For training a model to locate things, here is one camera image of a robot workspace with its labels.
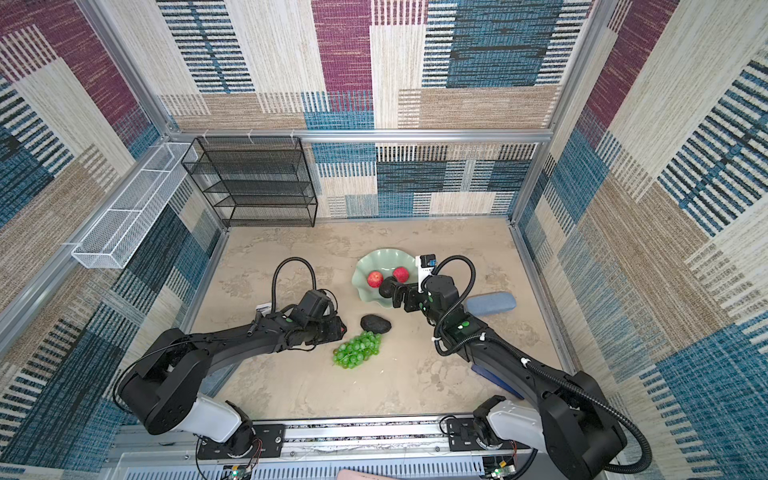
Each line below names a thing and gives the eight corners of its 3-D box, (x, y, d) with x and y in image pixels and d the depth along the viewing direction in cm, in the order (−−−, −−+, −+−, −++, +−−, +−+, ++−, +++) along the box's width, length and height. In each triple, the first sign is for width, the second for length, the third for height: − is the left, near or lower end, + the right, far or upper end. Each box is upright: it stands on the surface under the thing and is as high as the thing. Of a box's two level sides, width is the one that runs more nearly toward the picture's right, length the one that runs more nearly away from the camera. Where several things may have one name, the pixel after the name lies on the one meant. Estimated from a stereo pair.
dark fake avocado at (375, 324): (359, 328, 92) (359, 324, 90) (365, 316, 95) (364, 312, 93) (387, 337, 90) (386, 333, 88) (391, 325, 93) (391, 321, 91)
